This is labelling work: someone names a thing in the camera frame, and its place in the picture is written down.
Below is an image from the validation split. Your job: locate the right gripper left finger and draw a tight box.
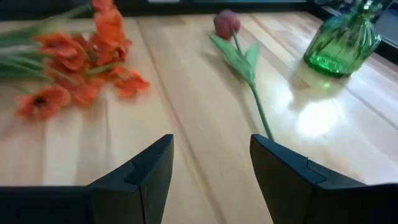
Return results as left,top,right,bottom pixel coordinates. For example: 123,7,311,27
0,134,175,224

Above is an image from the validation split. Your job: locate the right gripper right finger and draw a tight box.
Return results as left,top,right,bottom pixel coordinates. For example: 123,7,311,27
249,133,398,224

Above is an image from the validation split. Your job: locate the orange flower bunch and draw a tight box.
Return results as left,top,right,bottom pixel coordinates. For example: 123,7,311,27
0,0,151,121

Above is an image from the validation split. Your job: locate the dark red tulip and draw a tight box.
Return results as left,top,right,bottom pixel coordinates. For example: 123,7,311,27
209,9,276,141

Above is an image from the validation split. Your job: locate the green glass vase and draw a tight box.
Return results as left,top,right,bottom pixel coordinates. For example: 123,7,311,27
303,0,382,78

